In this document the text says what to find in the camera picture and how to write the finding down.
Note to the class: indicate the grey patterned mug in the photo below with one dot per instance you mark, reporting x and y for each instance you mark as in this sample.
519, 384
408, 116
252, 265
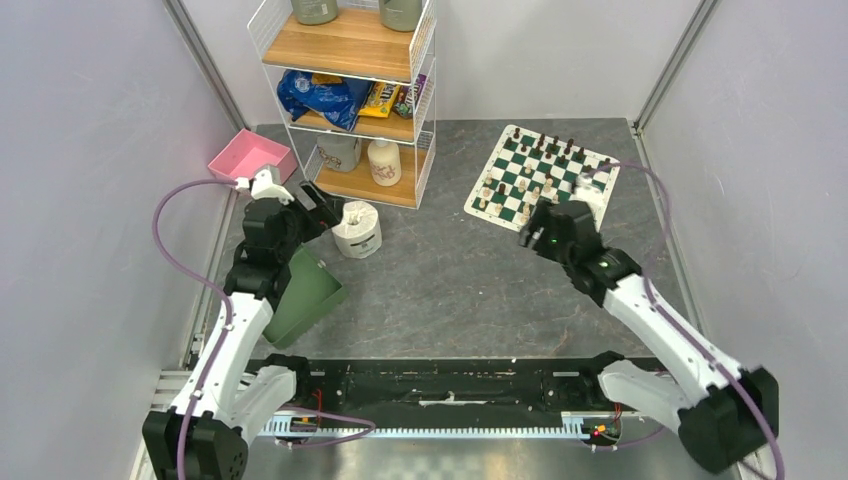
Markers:
339, 153

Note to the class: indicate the white slotted cable duct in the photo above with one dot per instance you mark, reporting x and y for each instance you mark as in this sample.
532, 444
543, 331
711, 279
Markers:
283, 426

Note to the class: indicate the white wrapped paper roll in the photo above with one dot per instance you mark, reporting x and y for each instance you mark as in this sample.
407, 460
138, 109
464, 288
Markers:
358, 235

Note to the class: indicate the white wire wooden shelf rack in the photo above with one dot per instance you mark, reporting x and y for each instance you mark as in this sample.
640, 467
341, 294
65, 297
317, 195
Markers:
357, 45

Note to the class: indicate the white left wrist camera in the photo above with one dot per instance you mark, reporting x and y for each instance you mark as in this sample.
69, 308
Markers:
267, 184

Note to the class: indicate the blue snack bag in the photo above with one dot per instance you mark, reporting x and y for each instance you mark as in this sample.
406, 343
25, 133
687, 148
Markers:
334, 98

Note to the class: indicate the cream bottle pink lettering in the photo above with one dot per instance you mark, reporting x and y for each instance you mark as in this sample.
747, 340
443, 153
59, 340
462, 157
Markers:
384, 161

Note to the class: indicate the purple snack packet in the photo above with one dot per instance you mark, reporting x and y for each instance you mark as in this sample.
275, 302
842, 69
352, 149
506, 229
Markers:
408, 98

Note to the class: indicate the pink plastic bin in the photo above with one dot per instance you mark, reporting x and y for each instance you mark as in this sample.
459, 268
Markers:
247, 153

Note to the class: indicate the grey-green jar right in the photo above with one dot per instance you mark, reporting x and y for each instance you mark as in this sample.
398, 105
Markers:
400, 15

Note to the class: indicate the yellow candy bag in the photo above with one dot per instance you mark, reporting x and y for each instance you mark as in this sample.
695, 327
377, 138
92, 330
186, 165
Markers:
380, 100

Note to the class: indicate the green white chess board mat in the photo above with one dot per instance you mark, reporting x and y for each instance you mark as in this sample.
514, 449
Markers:
525, 167

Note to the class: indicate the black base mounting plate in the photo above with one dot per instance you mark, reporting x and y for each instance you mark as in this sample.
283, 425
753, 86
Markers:
457, 393

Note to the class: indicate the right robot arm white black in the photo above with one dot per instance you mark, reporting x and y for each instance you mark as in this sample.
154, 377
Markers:
720, 411

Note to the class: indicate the green plastic bin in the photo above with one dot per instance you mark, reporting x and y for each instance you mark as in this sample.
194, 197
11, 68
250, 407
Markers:
312, 294

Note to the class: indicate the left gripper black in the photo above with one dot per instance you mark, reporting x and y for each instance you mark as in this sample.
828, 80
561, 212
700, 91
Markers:
325, 215

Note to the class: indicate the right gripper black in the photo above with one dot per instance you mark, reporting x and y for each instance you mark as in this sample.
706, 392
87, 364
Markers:
541, 216

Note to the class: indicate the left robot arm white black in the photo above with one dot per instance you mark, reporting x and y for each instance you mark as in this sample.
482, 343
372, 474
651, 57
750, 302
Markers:
207, 430

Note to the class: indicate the grey-green jar left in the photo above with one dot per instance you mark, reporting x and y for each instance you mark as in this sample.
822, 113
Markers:
314, 12

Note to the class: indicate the grey-green jar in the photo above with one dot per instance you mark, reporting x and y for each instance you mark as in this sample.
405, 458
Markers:
400, 15
314, 12

